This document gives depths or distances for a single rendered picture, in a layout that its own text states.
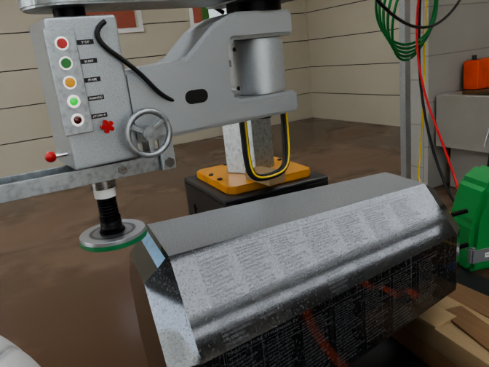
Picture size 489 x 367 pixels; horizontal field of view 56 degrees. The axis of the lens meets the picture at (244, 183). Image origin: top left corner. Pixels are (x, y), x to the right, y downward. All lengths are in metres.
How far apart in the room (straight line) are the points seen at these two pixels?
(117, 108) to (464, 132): 3.37
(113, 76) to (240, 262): 0.68
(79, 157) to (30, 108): 6.06
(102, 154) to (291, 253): 0.68
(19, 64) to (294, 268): 6.33
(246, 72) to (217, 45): 0.19
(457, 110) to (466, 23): 0.85
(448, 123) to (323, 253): 2.96
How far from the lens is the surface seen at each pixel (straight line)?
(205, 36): 1.57
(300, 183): 2.33
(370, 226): 1.73
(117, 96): 1.42
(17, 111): 7.43
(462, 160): 4.54
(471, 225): 2.99
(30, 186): 1.43
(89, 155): 1.40
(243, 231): 1.55
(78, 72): 1.37
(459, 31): 4.69
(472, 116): 4.25
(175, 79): 1.50
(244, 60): 1.71
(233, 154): 2.44
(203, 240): 1.52
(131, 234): 1.52
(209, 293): 1.42
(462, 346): 2.05
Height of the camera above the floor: 1.40
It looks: 16 degrees down
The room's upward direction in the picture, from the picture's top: 6 degrees counter-clockwise
